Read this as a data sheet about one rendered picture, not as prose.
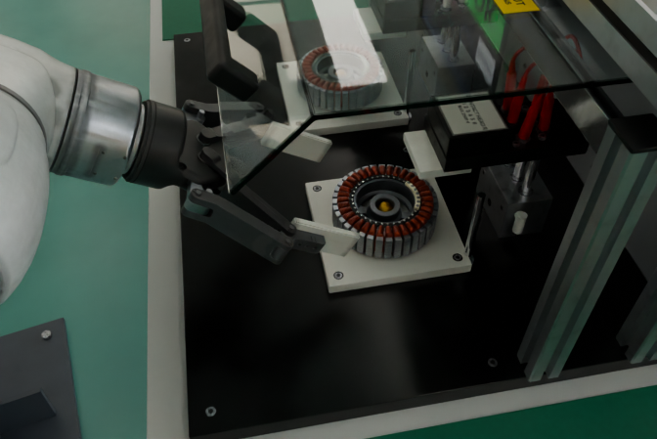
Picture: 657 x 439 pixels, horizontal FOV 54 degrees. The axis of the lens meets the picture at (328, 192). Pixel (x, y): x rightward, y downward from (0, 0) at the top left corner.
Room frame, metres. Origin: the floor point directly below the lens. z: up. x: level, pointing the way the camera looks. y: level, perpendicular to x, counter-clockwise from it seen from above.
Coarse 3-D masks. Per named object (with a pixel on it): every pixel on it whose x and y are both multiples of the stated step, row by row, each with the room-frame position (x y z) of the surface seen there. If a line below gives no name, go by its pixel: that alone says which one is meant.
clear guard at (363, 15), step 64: (256, 0) 0.47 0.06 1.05; (320, 0) 0.44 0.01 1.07; (384, 0) 0.44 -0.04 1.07; (448, 0) 0.44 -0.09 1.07; (256, 64) 0.40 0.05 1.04; (320, 64) 0.36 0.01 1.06; (384, 64) 0.36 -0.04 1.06; (448, 64) 0.36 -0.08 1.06; (512, 64) 0.36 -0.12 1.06; (576, 64) 0.36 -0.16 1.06; (256, 128) 0.33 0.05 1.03
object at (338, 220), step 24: (384, 168) 0.52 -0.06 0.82; (336, 192) 0.49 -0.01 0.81; (360, 192) 0.49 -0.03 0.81; (384, 192) 0.50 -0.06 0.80; (408, 192) 0.49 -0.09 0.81; (432, 192) 0.49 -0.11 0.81; (336, 216) 0.45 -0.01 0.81; (360, 216) 0.45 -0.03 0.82; (384, 216) 0.46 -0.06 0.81; (408, 216) 0.45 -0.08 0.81; (432, 216) 0.45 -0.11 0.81; (360, 240) 0.43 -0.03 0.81; (384, 240) 0.43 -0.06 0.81; (408, 240) 0.42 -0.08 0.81
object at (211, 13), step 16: (208, 0) 0.45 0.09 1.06; (224, 0) 0.46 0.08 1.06; (208, 16) 0.43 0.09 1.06; (224, 16) 0.43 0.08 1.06; (240, 16) 0.46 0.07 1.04; (208, 32) 0.41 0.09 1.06; (224, 32) 0.40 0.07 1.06; (208, 48) 0.39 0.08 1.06; (224, 48) 0.38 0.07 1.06; (208, 64) 0.37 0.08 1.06; (224, 64) 0.36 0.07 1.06; (240, 64) 0.38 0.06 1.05; (224, 80) 0.36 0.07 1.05; (240, 80) 0.36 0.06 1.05; (256, 80) 0.37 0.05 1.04; (240, 96) 0.36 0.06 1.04
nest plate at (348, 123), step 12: (324, 120) 0.65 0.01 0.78; (336, 120) 0.65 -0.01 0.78; (348, 120) 0.65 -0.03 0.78; (360, 120) 0.65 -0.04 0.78; (372, 120) 0.65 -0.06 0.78; (384, 120) 0.65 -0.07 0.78; (396, 120) 0.65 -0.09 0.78; (408, 120) 0.65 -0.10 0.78; (312, 132) 0.63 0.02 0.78; (324, 132) 0.63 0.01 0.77; (336, 132) 0.63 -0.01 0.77
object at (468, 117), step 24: (432, 120) 0.50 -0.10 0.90; (456, 120) 0.48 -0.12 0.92; (480, 120) 0.48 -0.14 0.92; (504, 120) 0.48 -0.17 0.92; (552, 120) 0.51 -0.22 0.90; (408, 144) 0.49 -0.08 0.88; (432, 144) 0.48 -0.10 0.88; (456, 144) 0.45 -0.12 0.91; (480, 144) 0.46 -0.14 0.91; (504, 144) 0.46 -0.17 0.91; (528, 144) 0.47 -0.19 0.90; (552, 144) 0.47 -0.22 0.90; (576, 144) 0.47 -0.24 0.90; (432, 168) 0.45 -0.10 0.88; (456, 168) 0.45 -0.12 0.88; (528, 168) 0.48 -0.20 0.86; (528, 192) 0.47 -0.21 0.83
